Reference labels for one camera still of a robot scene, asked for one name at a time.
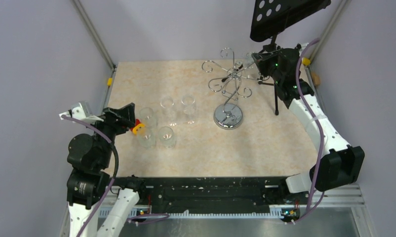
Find yellow corner clip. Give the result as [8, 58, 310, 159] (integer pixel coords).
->
[301, 57, 311, 67]

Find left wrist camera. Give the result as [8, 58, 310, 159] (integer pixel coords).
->
[59, 101, 104, 124]

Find yellow left edge clip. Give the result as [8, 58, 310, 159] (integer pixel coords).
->
[107, 78, 113, 87]

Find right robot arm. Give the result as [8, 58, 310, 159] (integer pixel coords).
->
[251, 48, 365, 203]

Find red yellow toy block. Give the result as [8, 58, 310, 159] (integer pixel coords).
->
[130, 119, 145, 135]

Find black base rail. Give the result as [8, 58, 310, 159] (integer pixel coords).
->
[107, 176, 328, 217]

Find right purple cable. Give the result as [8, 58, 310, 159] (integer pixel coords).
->
[289, 38, 326, 225]

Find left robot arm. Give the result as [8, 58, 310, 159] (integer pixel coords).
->
[59, 102, 147, 237]

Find chrome wine glass rack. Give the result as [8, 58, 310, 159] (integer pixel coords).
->
[201, 47, 269, 130]

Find clear wine glass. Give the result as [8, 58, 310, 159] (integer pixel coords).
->
[160, 96, 177, 126]
[181, 94, 197, 124]

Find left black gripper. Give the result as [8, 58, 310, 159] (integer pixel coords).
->
[85, 102, 136, 167]

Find black music stand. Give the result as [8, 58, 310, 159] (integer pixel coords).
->
[250, 0, 331, 107]

